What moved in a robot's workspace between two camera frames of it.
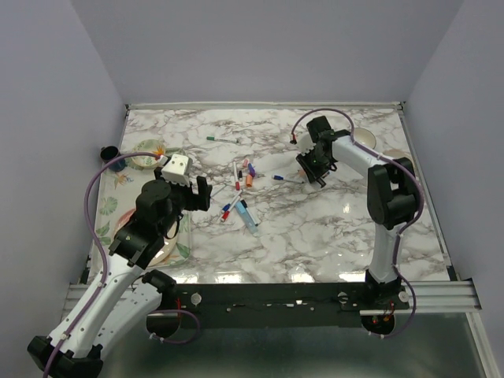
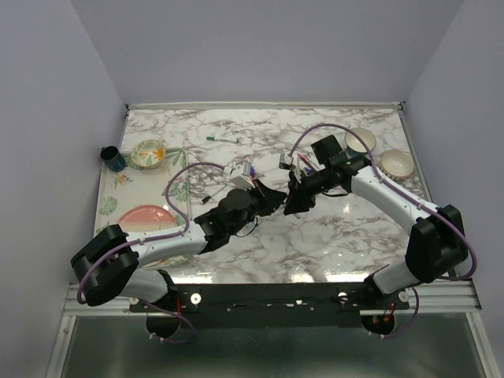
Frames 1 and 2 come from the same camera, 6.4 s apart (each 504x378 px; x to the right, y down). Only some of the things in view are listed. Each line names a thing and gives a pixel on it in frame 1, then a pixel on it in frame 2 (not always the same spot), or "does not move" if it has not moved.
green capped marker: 222,139 does not move
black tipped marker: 218,190 does not move
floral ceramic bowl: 150,146 does not move
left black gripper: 201,201 to 269,199
